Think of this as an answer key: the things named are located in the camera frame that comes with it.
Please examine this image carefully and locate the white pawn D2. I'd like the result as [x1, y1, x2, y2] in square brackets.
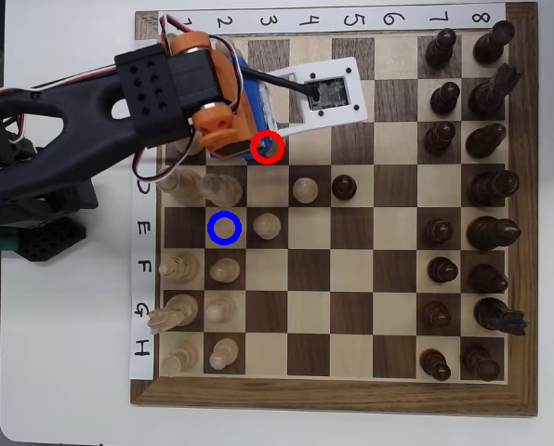
[197, 174, 244, 209]

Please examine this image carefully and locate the dark wooden king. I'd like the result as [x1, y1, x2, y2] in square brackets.
[466, 216, 522, 252]

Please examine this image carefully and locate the white number label strip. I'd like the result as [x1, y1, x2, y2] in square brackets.
[157, 3, 508, 34]

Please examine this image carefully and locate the wooden chessboard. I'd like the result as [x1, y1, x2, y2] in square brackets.
[129, 2, 540, 418]

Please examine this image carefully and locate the dark wooden bishop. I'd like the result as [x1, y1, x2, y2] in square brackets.
[467, 263, 509, 295]
[465, 123, 508, 159]

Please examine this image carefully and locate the dark wooden knight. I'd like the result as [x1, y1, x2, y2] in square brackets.
[473, 296, 530, 337]
[467, 62, 522, 118]

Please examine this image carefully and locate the light wooden queen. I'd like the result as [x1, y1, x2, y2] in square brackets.
[155, 167, 204, 208]

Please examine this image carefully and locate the dark wooden rook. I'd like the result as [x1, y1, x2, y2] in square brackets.
[460, 346, 502, 384]
[472, 20, 517, 66]

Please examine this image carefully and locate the white letter label strip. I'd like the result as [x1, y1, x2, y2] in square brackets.
[128, 37, 160, 381]

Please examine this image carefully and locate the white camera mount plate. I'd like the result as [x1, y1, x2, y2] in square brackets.
[257, 56, 369, 137]

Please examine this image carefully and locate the black camera cable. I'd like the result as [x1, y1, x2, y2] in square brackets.
[239, 67, 320, 101]

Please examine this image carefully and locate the white red black servo cable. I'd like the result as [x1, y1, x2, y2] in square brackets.
[0, 13, 241, 182]

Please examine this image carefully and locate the dark wooden queen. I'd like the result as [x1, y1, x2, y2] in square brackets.
[467, 169, 521, 208]

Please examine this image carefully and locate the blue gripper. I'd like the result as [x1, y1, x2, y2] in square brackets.
[230, 54, 278, 164]

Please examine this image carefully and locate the light wooden rook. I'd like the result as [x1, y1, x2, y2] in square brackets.
[159, 338, 199, 378]

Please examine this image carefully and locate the dark wooden pawn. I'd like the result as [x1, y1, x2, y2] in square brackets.
[418, 348, 453, 383]
[429, 81, 462, 116]
[427, 256, 459, 284]
[331, 174, 358, 202]
[424, 218, 455, 247]
[424, 27, 458, 70]
[418, 300, 453, 330]
[423, 121, 457, 156]

